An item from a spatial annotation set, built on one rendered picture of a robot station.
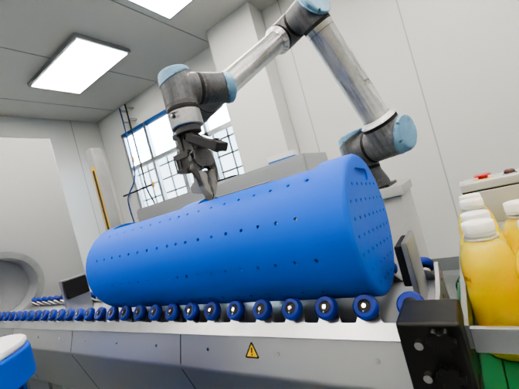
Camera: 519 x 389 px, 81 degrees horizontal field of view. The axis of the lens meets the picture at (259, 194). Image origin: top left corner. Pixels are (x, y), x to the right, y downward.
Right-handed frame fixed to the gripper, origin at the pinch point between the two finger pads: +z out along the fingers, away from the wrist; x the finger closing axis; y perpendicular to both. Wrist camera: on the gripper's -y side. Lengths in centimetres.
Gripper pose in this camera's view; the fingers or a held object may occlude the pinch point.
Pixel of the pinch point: (212, 197)
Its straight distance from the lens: 84.1
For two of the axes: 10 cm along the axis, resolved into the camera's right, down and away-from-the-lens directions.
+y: -8.0, 2.3, 5.5
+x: -5.3, 1.3, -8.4
